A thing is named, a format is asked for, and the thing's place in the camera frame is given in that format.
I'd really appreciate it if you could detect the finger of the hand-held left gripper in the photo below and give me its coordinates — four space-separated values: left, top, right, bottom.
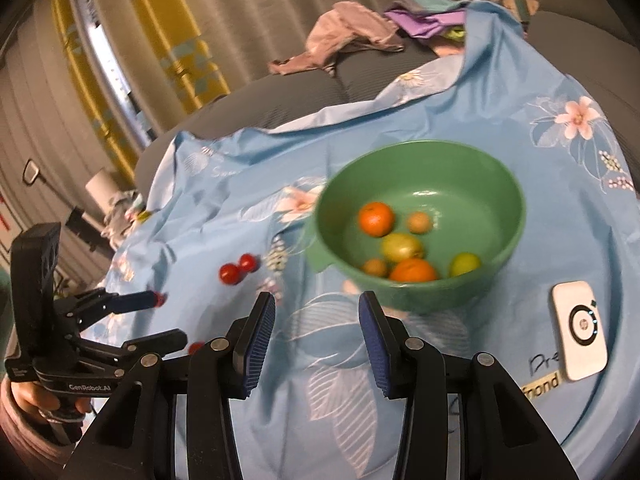
52 287 160 333
75 328 189 367

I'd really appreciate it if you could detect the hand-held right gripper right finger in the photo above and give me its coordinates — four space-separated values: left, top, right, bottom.
357 290 576 480

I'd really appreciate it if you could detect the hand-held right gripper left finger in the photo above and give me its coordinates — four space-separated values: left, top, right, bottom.
60 291 277 480

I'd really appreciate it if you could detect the orange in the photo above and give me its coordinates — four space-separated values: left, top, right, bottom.
357 201 396 238
389 258 440 283

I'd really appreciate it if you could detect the yellow-green fruit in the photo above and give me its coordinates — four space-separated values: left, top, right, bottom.
381 232 426 262
449 252 482 278

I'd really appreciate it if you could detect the green plastic bowl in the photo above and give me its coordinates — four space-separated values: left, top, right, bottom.
305 140 527 313

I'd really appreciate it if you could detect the person's left hand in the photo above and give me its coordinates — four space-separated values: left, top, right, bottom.
7 380 93 426

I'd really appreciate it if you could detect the pile of clothes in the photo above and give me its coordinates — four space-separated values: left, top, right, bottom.
102 190 151 251

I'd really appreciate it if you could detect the yellow patterned curtain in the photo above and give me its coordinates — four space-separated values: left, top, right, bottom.
50 0 146 156
115 0 233 116

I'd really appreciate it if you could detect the white portable device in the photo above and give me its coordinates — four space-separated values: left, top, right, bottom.
550 280 610 382

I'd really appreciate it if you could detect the grey sofa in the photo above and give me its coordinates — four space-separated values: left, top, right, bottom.
135 0 640 161

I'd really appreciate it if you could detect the blue floral cloth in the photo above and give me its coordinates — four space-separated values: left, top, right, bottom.
97 0 640 480

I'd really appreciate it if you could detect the pink garment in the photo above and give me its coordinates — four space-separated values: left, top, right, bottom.
267 1 406 77

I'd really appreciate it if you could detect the purple garment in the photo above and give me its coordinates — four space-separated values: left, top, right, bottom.
385 7 468 41

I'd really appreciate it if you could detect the teal garment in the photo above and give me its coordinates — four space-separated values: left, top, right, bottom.
397 0 473 15

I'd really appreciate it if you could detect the striped pillow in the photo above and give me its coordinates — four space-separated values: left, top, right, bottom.
500 0 541 36

